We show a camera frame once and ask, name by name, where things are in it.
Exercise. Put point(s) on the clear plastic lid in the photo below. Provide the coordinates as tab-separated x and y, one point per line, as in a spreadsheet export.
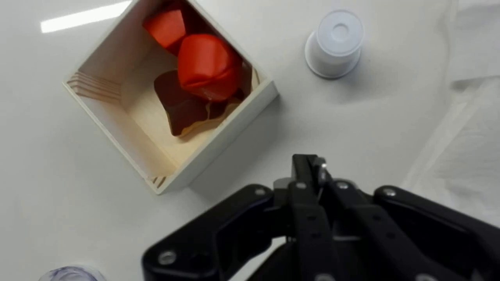
71	273

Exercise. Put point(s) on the dark brown piece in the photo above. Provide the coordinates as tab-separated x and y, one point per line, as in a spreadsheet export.
181	106

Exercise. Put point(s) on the red plastic cup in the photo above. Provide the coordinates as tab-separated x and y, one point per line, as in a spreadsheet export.
209	67

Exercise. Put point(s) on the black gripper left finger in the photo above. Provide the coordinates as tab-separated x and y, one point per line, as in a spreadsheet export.
220	234

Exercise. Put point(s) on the pale wooden box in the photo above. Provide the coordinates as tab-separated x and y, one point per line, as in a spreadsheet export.
146	134

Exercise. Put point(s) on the crumpled white paper towel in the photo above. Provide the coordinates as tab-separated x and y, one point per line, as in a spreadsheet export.
463	156

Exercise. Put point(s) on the small white plastic cup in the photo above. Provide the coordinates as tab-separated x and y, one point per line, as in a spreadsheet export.
337	43

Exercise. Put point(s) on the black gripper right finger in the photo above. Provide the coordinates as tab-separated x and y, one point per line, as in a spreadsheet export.
407	234

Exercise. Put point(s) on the small red block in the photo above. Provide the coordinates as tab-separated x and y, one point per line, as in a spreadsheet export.
166	26

